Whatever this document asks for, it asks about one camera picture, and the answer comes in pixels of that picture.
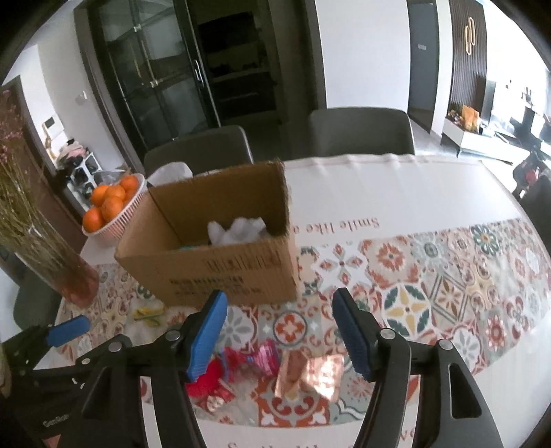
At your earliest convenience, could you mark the shoe rack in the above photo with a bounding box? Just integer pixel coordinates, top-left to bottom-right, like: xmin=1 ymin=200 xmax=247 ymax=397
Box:
xmin=55 ymin=138 xmax=103 ymax=203

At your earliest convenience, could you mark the pink foil packet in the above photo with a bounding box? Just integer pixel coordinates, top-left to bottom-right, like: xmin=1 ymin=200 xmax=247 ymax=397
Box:
xmin=221 ymin=339 xmax=283 ymax=380

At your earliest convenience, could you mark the red knitted item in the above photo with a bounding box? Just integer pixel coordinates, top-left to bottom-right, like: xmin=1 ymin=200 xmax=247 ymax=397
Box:
xmin=185 ymin=357 xmax=235 ymax=399

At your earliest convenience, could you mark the glass vase with dried flowers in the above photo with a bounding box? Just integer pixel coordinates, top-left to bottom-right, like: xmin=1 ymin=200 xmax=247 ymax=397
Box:
xmin=0 ymin=88 xmax=82 ymax=276

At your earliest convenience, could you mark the wall intercom panel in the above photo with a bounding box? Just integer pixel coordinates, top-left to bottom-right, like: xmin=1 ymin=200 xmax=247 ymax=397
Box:
xmin=42 ymin=118 xmax=65 ymax=144

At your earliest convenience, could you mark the white plastic fruit basket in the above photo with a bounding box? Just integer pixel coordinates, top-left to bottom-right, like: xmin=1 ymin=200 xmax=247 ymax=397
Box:
xmin=82 ymin=173 xmax=149 ymax=247

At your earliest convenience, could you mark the white media console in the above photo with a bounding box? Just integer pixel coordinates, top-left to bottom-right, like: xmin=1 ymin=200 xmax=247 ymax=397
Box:
xmin=441 ymin=116 xmax=530 ymax=165

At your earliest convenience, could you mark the orange bag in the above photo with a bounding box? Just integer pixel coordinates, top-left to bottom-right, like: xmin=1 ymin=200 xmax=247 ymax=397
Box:
xmin=460 ymin=105 xmax=481 ymax=131

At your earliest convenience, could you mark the slatted wall panel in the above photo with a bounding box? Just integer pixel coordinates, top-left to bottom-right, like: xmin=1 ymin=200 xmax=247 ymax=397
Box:
xmin=448 ymin=0 xmax=490 ymax=109

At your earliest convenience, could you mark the red and black toy vehicle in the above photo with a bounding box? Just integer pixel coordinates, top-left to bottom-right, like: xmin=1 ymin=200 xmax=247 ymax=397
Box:
xmin=512 ymin=150 xmax=544 ymax=195

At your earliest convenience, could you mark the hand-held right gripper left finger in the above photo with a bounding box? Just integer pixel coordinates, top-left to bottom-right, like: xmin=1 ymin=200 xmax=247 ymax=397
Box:
xmin=60 ymin=290 xmax=228 ymax=448

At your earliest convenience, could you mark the patterned tablecloth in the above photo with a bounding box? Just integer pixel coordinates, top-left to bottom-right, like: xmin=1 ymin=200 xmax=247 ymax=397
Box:
xmin=56 ymin=153 xmax=551 ymax=448

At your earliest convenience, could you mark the yellow and blue elastic band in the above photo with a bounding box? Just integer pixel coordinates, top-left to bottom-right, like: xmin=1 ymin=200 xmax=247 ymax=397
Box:
xmin=133 ymin=305 xmax=166 ymax=324

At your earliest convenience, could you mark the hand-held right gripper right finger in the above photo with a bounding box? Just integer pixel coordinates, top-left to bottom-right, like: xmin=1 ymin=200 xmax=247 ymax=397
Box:
xmin=332 ymin=288 xmax=506 ymax=448

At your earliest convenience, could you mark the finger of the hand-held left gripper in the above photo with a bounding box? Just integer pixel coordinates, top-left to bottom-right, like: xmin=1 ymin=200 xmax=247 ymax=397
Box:
xmin=3 ymin=315 xmax=90 ymax=377

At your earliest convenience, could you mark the red patterned packet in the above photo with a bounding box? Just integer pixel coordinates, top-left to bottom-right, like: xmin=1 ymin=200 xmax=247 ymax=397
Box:
xmin=198 ymin=388 xmax=237 ymax=413

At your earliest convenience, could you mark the brown cardboard box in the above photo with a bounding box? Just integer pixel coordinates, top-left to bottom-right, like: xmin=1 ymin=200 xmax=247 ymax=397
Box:
xmin=114 ymin=160 xmax=299 ymax=307

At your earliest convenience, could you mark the white crumpled plastic bag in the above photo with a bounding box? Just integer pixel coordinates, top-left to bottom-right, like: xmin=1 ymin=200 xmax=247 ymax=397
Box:
xmin=207 ymin=216 xmax=270 ymax=247

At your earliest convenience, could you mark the rose gold foil packet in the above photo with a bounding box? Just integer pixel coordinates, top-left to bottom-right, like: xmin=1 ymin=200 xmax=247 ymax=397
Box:
xmin=275 ymin=350 xmax=345 ymax=402

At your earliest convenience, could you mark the floral tissue pack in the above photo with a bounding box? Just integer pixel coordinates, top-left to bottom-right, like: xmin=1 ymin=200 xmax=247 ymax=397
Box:
xmin=146 ymin=161 xmax=193 ymax=188

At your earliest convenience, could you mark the black glass cabinet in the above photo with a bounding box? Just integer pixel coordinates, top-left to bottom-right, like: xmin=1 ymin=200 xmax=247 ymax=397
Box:
xmin=73 ymin=0 xmax=282 ymax=162

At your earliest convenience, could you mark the dark door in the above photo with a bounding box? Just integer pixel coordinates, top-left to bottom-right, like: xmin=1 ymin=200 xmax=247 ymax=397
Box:
xmin=407 ymin=0 xmax=453 ymax=131

